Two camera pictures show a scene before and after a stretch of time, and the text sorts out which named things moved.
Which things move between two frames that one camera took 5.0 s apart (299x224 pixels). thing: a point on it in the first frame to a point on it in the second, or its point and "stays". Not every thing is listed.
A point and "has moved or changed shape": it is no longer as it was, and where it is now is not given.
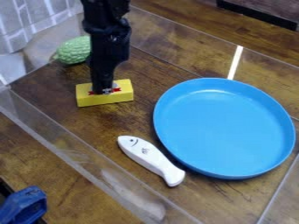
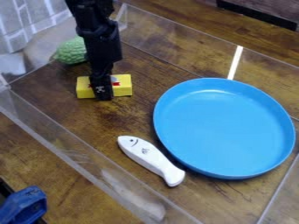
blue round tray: (225, 129) stays
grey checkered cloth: (24, 16) stays
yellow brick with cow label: (120, 93) has moved or changed shape
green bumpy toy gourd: (75, 51) stays
